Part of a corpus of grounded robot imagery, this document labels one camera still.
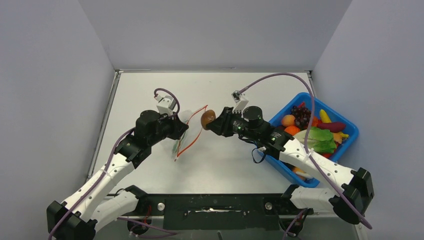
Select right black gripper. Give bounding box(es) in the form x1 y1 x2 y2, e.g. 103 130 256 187
207 107 259 142

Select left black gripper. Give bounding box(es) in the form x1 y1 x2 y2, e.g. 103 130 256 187
148 110 189 146

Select brown kiwi potato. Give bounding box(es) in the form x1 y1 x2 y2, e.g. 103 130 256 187
200 109 216 130

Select clear zip bag orange zipper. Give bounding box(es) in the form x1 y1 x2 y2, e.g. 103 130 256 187
171 105 208 162

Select green lettuce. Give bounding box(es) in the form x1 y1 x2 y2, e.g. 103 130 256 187
294 126 337 154

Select green chili pepper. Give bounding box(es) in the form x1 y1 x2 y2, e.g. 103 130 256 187
171 140 180 158

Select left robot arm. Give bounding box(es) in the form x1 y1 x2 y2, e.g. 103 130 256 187
46 110 189 240

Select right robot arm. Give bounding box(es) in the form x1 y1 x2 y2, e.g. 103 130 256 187
200 106 375 229

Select peach apricot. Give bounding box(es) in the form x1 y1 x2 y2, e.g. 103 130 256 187
281 114 296 127

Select orange tangerine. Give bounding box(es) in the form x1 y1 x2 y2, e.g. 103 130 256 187
284 125 301 136

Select purple grapes bunch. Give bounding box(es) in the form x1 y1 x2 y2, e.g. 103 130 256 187
290 106 312 130

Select blue plastic bin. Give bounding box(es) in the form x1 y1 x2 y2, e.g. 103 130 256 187
264 92 359 188

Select yellow banana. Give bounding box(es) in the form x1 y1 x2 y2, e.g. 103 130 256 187
319 109 332 124

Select purple sweet potato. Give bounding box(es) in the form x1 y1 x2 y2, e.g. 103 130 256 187
316 122 346 133

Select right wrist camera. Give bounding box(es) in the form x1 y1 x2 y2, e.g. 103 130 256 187
231 90 249 114

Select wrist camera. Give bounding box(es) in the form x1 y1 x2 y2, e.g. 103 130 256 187
231 90 249 114
154 94 177 116

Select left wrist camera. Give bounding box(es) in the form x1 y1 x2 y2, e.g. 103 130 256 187
154 94 177 116

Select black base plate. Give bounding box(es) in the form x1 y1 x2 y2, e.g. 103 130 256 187
129 193 300 231

